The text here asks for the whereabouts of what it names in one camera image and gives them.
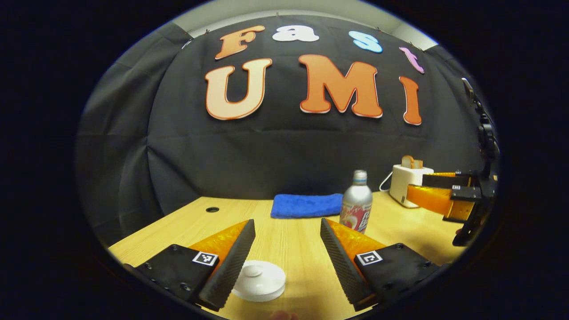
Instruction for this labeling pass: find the silver water bottle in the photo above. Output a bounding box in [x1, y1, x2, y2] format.
[339, 170, 373, 235]

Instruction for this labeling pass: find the white toaster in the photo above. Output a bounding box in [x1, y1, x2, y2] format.
[389, 164, 435, 208]

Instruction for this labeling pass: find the blue towel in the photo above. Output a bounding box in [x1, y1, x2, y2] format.
[270, 193, 344, 219]

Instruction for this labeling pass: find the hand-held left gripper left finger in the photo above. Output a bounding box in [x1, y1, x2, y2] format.
[122, 219, 256, 312]

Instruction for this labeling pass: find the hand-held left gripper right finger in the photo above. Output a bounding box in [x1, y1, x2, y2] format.
[320, 218, 441, 312]

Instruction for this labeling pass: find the white teacup lid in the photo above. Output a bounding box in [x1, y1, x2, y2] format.
[232, 260, 286, 296]

